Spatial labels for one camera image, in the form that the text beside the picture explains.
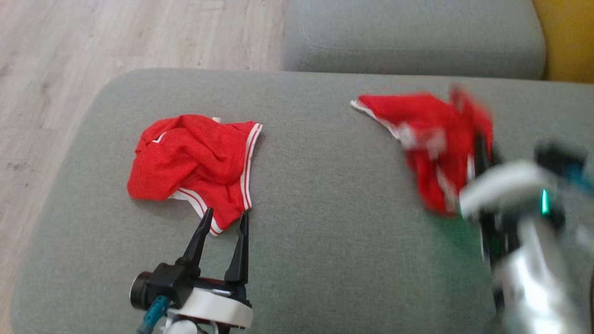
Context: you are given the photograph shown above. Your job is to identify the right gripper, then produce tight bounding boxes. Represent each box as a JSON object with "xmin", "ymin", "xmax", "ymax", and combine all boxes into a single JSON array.
[{"xmin": 458, "ymin": 132, "xmax": 564, "ymax": 228}]

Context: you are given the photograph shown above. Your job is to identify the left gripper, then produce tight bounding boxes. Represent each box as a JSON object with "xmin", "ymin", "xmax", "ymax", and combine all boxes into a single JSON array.
[{"xmin": 176, "ymin": 207, "xmax": 254, "ymax": 331}]

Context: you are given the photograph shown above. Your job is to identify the red shorts with white band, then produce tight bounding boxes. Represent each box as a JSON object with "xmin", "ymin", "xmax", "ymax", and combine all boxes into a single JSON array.
[{"xmin": 350, "ymin": 86, "xmax": 495, "ymax": 218}]

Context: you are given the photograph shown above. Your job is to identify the red basketball jersey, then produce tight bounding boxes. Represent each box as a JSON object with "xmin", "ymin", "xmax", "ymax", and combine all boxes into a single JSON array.
[{"xmin": 127, "ymin": 114, "xmax": 264, "ymax": 237}]

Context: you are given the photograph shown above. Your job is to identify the large grey sofa seat cushion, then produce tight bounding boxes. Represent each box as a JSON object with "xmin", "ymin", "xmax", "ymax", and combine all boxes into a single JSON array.
[{"xmin": 9, "ymin": 68, "xmax": 594, "ymax": 334}]

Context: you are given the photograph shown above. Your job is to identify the yellow sofa backrest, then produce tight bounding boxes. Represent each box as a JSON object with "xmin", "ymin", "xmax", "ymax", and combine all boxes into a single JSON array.
[{"xmin": 531, "ymin": 0, "xmax": 594, "ymax": 84}]

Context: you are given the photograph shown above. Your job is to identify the left blue plug cable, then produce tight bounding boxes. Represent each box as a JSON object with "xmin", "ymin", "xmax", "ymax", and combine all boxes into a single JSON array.
[{"xmin": 137, "ymin": 295, "xmax": 171, "ymax": 334}]

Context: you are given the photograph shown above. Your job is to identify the blue plug cable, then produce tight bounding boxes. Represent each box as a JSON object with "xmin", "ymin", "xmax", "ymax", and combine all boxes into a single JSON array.
[
  {"xmin": 137, "ymin": 295, "xmax": 171, "ymax": 334},
  {"xmin": 564, "ymin": 162, "xmax": 594, "ymax": 193}
]

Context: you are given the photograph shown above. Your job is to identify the right blue plug cable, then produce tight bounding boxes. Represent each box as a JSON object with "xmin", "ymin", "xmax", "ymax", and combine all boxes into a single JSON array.
[{"xmin": 564, "ymin": 162, "xmax": 594, "ymax": 193}]

